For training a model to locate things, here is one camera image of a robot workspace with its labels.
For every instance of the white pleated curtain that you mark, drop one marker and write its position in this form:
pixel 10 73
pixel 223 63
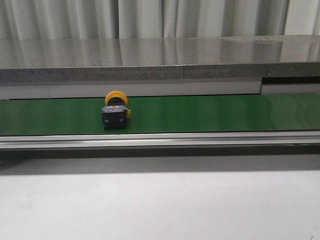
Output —
pixel 129 19

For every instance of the aluminium conveyor frame rail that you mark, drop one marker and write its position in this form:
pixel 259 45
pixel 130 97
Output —
pixel 161 140

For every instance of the yellow mushroom push button switch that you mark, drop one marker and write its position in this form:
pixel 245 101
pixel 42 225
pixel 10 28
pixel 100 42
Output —
pixel 115 113

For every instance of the grey stone counter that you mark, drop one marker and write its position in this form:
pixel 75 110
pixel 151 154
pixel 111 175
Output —
pixel 83 68

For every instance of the green conveyor belt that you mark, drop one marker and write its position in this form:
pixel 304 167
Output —
pixel 164 114

